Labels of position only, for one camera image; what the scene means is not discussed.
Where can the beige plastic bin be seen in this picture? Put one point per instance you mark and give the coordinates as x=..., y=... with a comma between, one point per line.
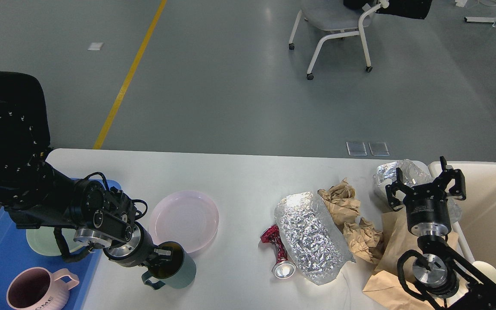
x=477, y=226

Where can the person in black left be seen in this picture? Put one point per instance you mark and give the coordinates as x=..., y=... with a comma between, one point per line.
x=26, y=91

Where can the crumpled brown paper upper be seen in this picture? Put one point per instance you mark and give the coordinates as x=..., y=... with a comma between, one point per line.
x=340, y=200

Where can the grey white office chair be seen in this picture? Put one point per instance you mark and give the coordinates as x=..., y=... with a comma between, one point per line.
x=339, y=21

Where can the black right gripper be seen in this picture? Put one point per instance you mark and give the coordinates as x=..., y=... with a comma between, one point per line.
x=426, y=205

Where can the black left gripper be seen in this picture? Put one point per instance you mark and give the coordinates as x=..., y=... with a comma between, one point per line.
x=140, y=251

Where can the teal mug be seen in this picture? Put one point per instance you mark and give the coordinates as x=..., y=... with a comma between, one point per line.
x=178, y=273

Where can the white paper cup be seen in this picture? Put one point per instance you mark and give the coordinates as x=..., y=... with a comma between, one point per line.
x=487, y=269

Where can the crumpled brown paper lower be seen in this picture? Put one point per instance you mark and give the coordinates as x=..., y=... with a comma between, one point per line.
x=364, y=240

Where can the flat brown paper bag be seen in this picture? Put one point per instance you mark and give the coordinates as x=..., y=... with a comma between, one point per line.
x=383, y=286

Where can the crushed red can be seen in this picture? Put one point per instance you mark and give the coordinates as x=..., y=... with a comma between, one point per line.
x=283, y=268

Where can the small silver foil bag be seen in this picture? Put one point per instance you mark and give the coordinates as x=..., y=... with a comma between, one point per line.
x=412, y=175

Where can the blue plastic tray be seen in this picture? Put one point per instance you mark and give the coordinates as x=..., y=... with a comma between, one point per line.
x=16, y=255

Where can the crumpled brown paper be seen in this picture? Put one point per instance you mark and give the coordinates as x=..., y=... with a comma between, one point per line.
x=340, y=200
x=364, y=240

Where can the large silver foil bag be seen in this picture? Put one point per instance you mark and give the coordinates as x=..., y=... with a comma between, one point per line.
x=311, y=238

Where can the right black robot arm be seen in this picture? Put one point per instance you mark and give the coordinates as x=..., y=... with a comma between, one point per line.
x=436, y=273

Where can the pink plate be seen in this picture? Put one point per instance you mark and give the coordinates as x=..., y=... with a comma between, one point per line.
x=187, y=217

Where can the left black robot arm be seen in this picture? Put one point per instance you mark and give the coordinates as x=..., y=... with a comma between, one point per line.
x=85, y=214

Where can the pink ribbed mug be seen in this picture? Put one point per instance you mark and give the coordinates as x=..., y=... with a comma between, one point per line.
x=37, y=288

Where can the walking person black sneakers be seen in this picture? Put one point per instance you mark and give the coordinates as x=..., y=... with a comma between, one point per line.
x=412, y=9

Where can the light green plate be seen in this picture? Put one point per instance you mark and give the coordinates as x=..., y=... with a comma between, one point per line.
x=43, y=242

